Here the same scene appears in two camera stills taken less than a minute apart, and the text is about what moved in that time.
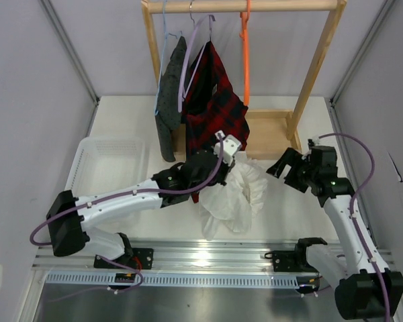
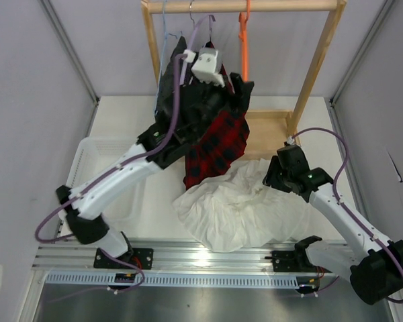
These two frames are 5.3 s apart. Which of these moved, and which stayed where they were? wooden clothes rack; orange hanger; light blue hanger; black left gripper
Moved: black left gripper
Stayed: wooden clothes rack; orange hanger; light blue hanger
